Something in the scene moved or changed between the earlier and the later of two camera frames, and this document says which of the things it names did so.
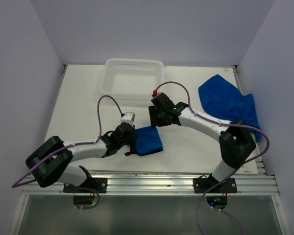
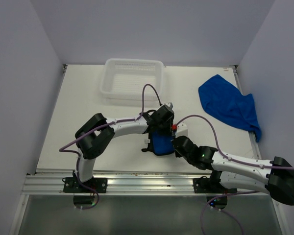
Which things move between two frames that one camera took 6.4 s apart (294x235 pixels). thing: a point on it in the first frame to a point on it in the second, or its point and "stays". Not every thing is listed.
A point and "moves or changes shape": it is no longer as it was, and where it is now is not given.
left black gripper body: x=130 y=141 to x=165 y=127
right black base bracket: x=201 y=185 stays
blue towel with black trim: x=148 y=140 moves or changes shape
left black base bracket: x=99 y=184 stays
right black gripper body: x=157 y=118 to x=178 y=155
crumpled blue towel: x=223 y=100 stays
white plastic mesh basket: x=132 y=79 stays
